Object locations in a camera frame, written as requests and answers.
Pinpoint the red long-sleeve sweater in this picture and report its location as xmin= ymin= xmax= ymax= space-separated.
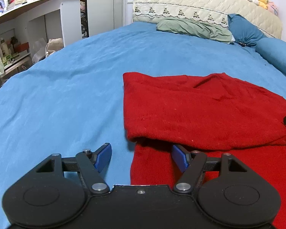
xmin=123 ymin=72 xmax=286 ymax=228

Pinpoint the blue bed sheet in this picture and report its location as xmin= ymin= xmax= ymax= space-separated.
xmin=0 ymin=22 xmax=286 ymax=228

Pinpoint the beige bag on floor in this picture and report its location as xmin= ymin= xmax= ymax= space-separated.
xmin=45 ymin=38 xmax=64 ymax=57

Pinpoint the green pillow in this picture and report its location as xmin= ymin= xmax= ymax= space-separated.
xmin=157 ymin=18 xmax=235 ymax=44

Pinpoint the dark blue pillow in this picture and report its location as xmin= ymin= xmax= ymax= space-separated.
xmin=228 ymin=14 xmax=266 ymax=48

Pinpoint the blue folded duvet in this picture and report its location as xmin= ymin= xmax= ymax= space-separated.
xmin=255 ymin=38 xmax=286 ymax=75

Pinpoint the white shelf desk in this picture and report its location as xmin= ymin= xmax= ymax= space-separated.
xmin=0 ymin=0 xmax=83 ymax=89

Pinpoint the cream quilted headboard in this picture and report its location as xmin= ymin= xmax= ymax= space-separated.
xmin=133 ymin=0 xmax=283 ymax=39

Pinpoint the white grey wardrobe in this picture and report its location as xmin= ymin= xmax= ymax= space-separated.
xmin=80 ymin=0 xmax=123 ymax=38

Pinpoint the light pink plush toy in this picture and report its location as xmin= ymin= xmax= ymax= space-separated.
xmin=267 ymin=1 xmax=279 ymax=17

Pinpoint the yellow plush toy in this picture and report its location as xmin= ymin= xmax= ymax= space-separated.
xmin=258 ymin=0 xmax=269 ymax=10

